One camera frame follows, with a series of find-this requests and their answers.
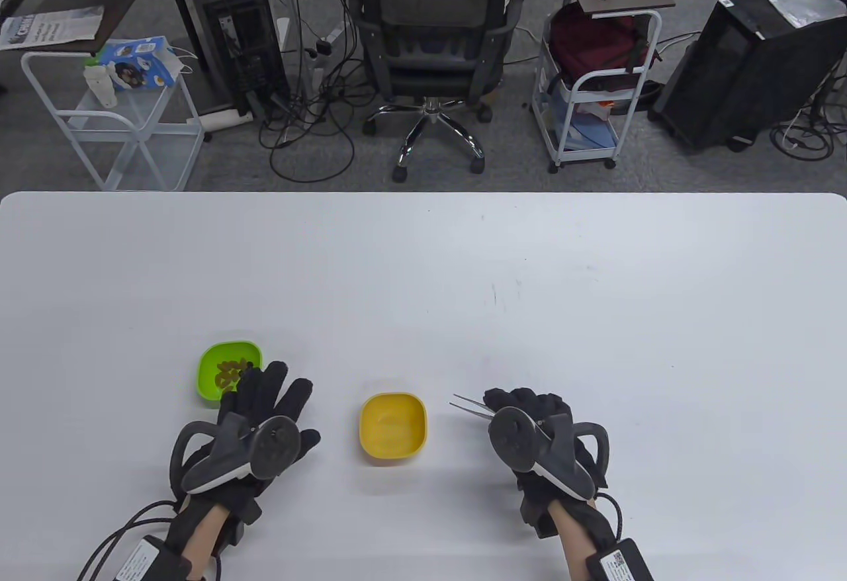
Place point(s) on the person's right hand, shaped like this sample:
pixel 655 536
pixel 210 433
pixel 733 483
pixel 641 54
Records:
pixel 529 402

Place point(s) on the person's left hand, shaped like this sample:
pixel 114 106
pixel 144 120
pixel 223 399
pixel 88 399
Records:
pixel 265 392

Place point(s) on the grey hand controller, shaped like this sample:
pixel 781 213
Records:
pixel 513 439
pixel 271 448

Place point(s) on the metal tweezers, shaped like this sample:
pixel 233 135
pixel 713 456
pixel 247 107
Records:
pixel 476 412

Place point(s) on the green plastic dish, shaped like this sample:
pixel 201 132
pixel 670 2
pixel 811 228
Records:
pixel 206 372

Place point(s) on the yellow small dish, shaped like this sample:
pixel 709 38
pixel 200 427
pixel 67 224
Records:
pixel 394 425

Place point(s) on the person's right forearm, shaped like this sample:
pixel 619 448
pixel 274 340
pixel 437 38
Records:
pixel 572 541

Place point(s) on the person's left forearm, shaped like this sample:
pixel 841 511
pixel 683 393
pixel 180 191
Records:
pixel 202 538

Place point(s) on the black wrist sensor box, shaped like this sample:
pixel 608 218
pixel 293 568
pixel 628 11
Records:
pixel 142 564
pixel 622 564

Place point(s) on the white metal trolley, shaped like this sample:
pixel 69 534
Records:
pixel 557 137

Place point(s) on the white translucent shelf cart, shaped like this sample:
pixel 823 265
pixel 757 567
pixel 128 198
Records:
pixel 152 151

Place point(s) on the blue folded cloth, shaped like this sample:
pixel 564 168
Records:
pixel 592 134

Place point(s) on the white power strip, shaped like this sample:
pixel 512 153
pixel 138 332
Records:
pixel 222 120

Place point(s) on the white plastic bottle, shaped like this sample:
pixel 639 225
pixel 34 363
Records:
pixel 102 88

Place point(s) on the black open computer tower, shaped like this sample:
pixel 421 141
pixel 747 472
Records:
pixel 241 45

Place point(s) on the blue printed box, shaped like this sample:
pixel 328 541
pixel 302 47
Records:
pixel 142 58

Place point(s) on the maroon bag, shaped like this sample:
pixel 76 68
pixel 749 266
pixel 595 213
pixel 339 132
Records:
pixel 589 45

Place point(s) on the black glossy computer tower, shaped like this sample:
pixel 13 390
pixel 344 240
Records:
pixel 741 78

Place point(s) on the folded newspaper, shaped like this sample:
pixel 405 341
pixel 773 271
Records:
pixel 53 26

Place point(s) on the clear plastic bag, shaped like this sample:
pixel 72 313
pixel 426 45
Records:
pixel 804 5

